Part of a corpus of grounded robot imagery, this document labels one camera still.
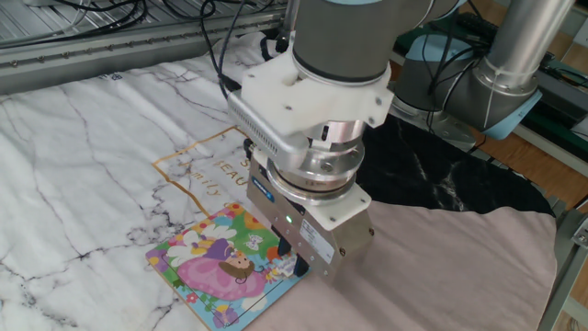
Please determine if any silver Schunk gripper body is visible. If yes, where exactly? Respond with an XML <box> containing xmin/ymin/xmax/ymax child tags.
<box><xmin>246</xmin><ymin>160</ymin><xmax>377</xmax><ymax>285</ymax></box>

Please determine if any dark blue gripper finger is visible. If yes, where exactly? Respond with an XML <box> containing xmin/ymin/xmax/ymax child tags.
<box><xmin>292</xmin><ymin>253</ymin><xmax>311</xmax><ymax>279</ymax></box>
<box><xmin>274</xmin><ymin>225</ymin><xmax>294</xmax><ymax>257</ymax></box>

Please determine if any colourful fairy puzzle board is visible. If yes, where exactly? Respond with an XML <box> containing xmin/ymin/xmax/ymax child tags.
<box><xmin>144</xmin><ymin>201</ymin><xmax>313</xmax><ymax>331</ymax></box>

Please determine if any white gripper mounting plate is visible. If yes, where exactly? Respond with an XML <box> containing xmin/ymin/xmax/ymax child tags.
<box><xmin>250</xmin><ymin>149</ymin><xmax>372</xmax><ymax>233</ymax></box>

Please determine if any marble pink black tablecloth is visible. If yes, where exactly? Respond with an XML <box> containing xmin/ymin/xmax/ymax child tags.
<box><xmin>0</xmin><ymin>31</ymin><xmax>560</xmax><ymax>331</ymax></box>

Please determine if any silver force torque sensor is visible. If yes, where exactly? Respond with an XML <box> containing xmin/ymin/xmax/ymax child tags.
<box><xmin>227</xmin><ymin>89</ymin><xmax>368</xmax><ymax>207</ymax></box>

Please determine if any white wrist adapter block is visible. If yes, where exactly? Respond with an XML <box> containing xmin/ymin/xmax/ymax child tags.
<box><xmin>241</xmin><ymin>50</ymin><xmax>395</xmax><ymax>138</ymax></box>

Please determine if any white zip tie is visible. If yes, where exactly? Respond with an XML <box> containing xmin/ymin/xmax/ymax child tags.
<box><xmin>482</xmin><ymin>63</ymin><xmax>500</xmax><ymax>132</ymax></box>

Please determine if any black power plug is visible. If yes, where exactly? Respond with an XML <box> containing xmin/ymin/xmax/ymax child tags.
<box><xmin>274</xmin><ymin>31</ymin><xmax>291</xmax><ymax>54</ymax></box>

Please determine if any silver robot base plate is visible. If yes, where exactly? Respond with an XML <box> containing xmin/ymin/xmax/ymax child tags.
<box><xmin>390</xmin><ymin>94</ymin><xmax>479</xmax><ymax>153</ymax></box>

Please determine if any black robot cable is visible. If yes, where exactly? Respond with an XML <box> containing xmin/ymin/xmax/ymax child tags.
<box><xmin>413</xmin><ymin>0</ymin><xmax>488</xmax><ymax>134</ymax></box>

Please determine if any dark power cable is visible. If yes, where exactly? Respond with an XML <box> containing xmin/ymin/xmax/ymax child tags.
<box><xmin>200</xmin><ymin>0</ymin><xmax>243</xmax><ymax>100</ymax></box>

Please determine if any aluminium frame post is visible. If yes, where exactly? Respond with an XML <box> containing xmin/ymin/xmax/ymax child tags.
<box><xmin>537</xmin><ymin>197</ymin><xmax>588</xmax><ymax>331</ymax></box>

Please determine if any aluminium frame rail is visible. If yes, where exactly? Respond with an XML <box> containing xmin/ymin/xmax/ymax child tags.
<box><xmin>0</xmin><ymin>8</ymin><xmax>295</xmax><ymax>96</ymax></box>

